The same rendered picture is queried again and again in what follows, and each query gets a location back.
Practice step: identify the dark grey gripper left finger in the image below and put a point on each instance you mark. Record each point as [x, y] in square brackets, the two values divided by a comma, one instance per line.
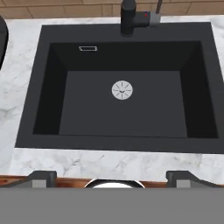
[40, 178]

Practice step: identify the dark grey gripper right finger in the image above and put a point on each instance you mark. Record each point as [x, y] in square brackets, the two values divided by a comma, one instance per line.
[182, 178]

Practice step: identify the black kitchen sink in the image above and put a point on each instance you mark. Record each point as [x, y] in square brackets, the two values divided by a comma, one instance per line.
[122, 87]

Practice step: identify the black sink faucet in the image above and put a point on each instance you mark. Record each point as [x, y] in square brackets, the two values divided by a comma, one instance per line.
[128, 18]

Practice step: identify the white and black round object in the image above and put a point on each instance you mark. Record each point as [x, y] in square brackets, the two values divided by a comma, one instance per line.
[115, 184]

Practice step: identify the silver round drain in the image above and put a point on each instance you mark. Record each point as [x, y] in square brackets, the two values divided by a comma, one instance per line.
[122, 89]

